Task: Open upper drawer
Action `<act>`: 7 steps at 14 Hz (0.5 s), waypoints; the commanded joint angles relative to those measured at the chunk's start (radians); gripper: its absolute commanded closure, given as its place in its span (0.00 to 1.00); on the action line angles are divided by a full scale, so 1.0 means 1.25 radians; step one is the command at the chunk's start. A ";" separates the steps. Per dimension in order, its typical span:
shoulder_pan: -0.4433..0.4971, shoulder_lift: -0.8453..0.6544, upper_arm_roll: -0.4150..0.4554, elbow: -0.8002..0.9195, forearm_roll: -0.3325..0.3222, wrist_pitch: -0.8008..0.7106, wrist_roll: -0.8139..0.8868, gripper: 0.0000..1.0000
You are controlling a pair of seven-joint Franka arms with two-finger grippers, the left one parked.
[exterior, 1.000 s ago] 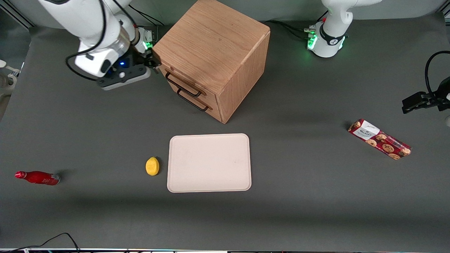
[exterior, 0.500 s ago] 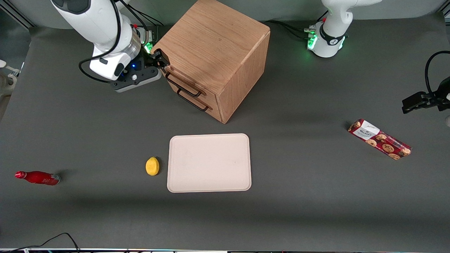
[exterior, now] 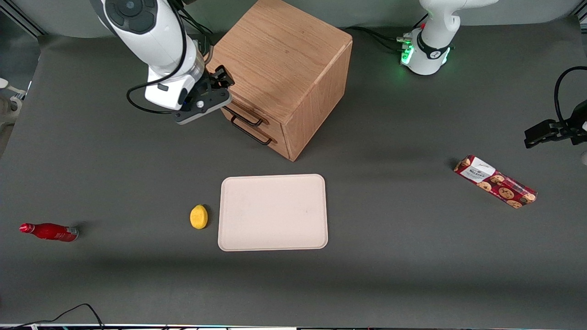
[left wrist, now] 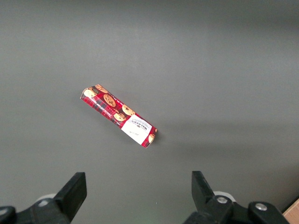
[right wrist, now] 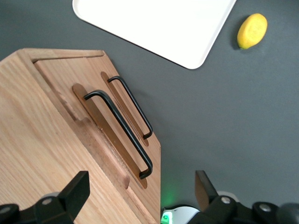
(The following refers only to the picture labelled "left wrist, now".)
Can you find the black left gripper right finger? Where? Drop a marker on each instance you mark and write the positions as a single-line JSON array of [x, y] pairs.
[[202, 193]]

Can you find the red tartan cookie box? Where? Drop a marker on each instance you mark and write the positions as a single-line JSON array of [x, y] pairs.
[[116, 112]]

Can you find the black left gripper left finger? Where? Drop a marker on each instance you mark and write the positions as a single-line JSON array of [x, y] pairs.
[[72, 193]]

